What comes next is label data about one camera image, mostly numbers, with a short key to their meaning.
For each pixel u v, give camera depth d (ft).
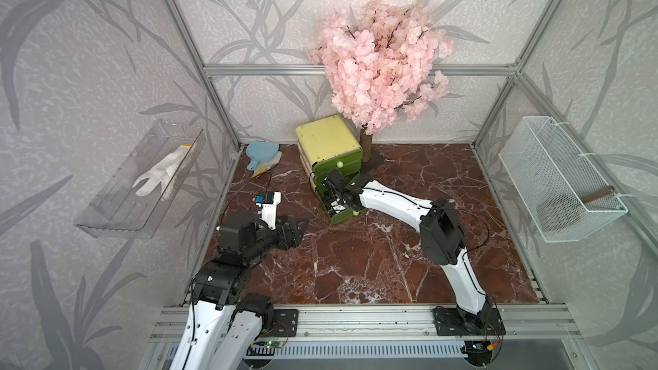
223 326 1.46
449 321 2.41
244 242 1.59
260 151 3.81
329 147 2.96
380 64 2.41
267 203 1.93
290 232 1.96
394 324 2.47
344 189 2.22
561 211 2.36
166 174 2.11
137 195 2.10
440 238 1.73
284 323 2.38
